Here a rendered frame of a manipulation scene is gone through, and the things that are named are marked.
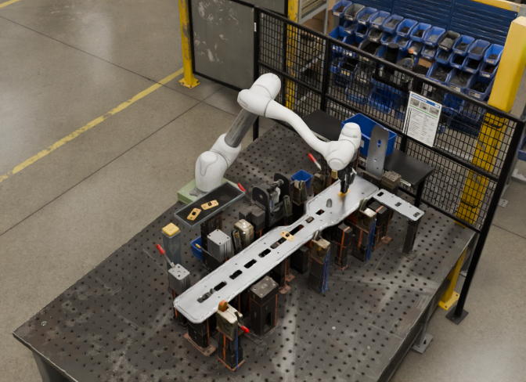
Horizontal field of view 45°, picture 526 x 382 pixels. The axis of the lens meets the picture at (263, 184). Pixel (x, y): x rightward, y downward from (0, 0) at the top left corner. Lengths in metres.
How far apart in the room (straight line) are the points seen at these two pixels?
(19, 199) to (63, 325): 2.10
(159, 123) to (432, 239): 3.02
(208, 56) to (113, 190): 1.71
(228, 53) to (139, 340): 3.35
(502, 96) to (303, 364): 1.68
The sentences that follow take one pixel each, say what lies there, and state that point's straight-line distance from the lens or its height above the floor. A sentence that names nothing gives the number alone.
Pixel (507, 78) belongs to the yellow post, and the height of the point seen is 1.71.
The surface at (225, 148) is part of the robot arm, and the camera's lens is 3.84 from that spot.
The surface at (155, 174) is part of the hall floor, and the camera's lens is 5.32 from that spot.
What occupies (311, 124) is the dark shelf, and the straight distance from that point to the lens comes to 4.05.
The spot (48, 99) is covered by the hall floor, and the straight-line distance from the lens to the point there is 6.50.
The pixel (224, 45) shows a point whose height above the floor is 0.58.
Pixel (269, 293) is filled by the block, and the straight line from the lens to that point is 3.00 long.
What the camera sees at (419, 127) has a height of 1.24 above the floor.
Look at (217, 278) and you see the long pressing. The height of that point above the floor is 1.00.
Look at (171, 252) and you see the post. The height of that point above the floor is 1.04.
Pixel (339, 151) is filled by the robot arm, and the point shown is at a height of 1.43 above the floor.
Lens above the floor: 3.30
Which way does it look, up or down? 40 degrees down
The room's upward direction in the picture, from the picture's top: 1 degrees clockwise
